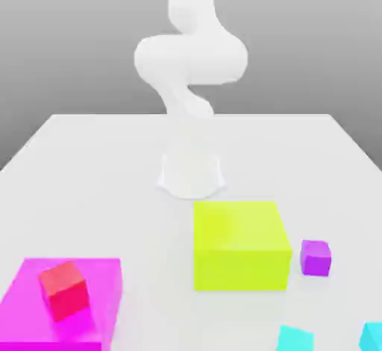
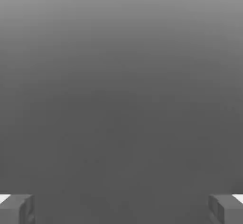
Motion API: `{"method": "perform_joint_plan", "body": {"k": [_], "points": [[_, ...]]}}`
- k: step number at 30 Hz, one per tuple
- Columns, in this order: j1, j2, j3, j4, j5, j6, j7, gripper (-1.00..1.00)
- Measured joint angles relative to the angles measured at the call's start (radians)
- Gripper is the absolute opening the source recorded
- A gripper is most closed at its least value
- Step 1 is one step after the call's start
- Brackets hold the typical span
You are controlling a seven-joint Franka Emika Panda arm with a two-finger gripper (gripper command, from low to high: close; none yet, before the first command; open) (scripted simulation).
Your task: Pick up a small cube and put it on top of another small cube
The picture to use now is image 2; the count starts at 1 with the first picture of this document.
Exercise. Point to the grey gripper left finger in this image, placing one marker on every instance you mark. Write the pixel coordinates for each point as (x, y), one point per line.
(15, 210)

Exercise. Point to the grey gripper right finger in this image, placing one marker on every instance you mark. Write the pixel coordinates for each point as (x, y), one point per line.
(227, 210)

